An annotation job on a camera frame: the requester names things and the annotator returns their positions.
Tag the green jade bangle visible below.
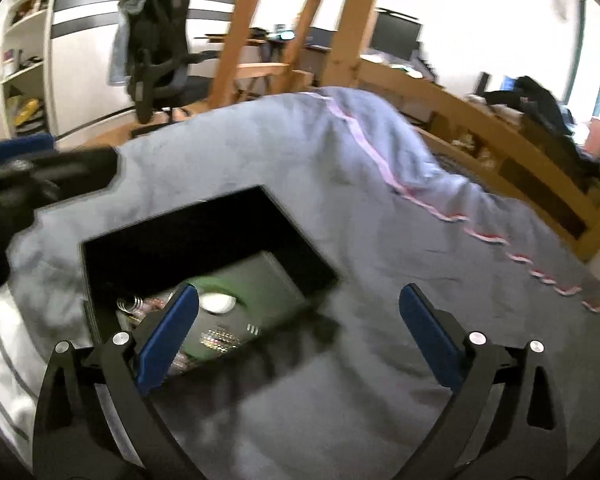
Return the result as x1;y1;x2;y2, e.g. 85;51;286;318
181;276;249;363

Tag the black jewelry box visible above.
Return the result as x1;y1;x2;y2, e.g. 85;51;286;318
80;184;342;376

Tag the white shelf unit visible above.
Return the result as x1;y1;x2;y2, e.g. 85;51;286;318
0;0;53;138

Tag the black office chair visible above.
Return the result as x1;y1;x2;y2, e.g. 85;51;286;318
125;0;220;125

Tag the grey striped duvet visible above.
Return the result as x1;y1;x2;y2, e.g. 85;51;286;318
0;88;600;479

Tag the grey garment on chair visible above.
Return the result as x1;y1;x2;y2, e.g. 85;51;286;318
107;0;147;87

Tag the wooden ladder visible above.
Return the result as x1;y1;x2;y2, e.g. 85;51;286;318
207;0;322;110

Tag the pink container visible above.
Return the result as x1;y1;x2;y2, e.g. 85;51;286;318
583;117;600;159

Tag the pile of dark clothes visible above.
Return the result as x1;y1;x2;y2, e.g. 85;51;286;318
481;76;600;193

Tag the black computer monitor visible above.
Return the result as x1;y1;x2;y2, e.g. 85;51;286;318
370;9;422;61

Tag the wooden loft bed frame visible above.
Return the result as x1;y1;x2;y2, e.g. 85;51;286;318
322;0;600;262

